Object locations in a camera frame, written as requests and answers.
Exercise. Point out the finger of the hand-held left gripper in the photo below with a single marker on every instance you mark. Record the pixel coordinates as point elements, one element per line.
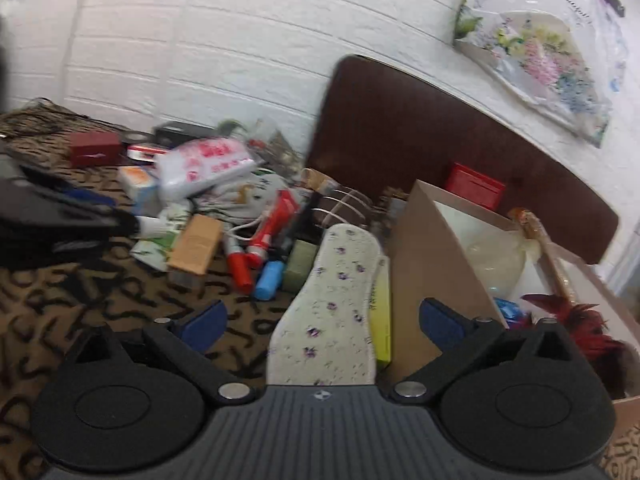
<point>85,196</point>
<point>100,227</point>

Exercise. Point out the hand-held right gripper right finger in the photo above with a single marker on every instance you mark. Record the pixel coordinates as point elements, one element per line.
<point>440,325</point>

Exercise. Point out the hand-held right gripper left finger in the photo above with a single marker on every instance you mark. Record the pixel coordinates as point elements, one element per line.
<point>207,322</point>

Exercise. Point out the cardboard box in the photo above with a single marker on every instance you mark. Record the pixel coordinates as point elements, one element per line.
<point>430,270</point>

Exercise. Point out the white floral insole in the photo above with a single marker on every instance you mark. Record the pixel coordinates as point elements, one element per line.
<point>325,310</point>

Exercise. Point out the dark red box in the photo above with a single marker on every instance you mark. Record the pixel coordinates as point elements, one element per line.
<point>95,149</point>

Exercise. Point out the orange white small box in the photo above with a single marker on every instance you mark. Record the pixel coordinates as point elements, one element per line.
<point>137,185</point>

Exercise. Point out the yellow green box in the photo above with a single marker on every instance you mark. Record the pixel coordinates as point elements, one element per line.
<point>382,320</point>

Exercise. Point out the red cylinder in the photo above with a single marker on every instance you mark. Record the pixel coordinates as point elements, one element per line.
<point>239,270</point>

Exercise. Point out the white green leaf box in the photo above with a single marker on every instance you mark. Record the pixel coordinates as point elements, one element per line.
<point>165,225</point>

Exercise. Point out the leopard print blanket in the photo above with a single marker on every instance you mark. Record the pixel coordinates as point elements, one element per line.
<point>125,290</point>

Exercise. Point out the blue snack packet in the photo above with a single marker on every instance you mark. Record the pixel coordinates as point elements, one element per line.
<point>507,307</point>

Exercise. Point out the red white long packet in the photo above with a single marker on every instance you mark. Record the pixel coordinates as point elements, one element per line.
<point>145,152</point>

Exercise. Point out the blue tube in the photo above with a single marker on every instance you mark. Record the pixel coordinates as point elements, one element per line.
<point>269,280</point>

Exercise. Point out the tan box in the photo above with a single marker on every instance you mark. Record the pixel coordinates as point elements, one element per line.
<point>195,245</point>

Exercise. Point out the olive green box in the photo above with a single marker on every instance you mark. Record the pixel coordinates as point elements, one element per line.
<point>300,270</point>

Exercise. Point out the black box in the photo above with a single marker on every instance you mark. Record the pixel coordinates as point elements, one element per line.
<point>180,132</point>

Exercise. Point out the white red print packet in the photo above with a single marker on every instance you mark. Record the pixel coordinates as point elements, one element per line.
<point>200,170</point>

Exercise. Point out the red tube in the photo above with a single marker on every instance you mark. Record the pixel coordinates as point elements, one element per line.
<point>272,225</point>

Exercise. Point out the white printed cloth pouch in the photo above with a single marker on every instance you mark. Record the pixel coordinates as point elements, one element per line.
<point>245,195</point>

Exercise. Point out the red feather duster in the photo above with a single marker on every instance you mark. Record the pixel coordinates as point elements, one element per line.
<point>595,330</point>

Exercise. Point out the brown paper roll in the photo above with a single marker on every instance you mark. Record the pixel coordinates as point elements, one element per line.
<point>315,179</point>

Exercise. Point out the crumpled clear plastic packet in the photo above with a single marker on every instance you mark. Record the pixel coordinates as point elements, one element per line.
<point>272,145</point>

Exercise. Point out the dark brown wooden board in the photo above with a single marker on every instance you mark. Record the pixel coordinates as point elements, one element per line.
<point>400,125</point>

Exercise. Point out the floral plastic bag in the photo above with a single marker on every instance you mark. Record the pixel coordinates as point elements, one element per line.
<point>540,50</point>

